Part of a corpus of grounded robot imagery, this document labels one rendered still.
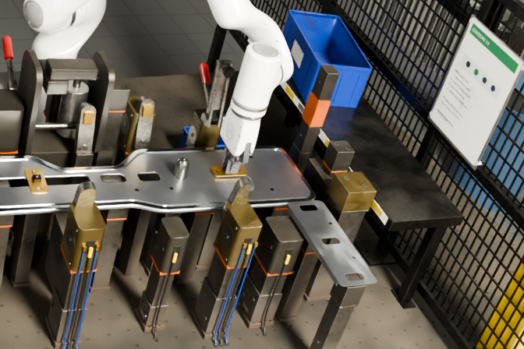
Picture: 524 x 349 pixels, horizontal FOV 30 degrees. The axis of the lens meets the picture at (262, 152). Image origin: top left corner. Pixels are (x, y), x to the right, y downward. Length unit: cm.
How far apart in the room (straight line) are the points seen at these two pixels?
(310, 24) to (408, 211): 76
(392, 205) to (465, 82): 35
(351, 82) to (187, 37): 248
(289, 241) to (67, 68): 63
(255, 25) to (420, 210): 62
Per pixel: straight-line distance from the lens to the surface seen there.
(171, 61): 480
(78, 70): 222
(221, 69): 234
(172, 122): 302
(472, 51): 242
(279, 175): 238
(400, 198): 241
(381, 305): 260
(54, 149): 233
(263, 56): 212
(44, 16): 247
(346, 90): 267
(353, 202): 233
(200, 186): 226
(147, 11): 522
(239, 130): 221
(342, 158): 241
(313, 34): 290
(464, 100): 243
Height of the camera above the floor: 231
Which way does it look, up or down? 32 degrees down
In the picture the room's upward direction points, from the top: 18 degrees clockwise
